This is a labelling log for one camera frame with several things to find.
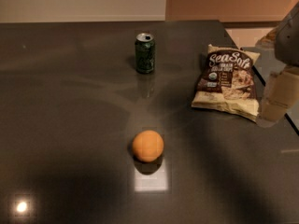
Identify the green soda can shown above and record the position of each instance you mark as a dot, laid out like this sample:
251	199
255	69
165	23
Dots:
144	53

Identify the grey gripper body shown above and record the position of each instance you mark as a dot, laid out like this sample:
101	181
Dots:
288	42

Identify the orange fruit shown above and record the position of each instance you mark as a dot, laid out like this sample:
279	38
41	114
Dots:
148	146

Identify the brown white chip bag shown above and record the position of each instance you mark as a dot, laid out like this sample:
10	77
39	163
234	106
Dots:
227	82

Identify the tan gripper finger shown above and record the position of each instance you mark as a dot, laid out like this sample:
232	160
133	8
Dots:
280	94

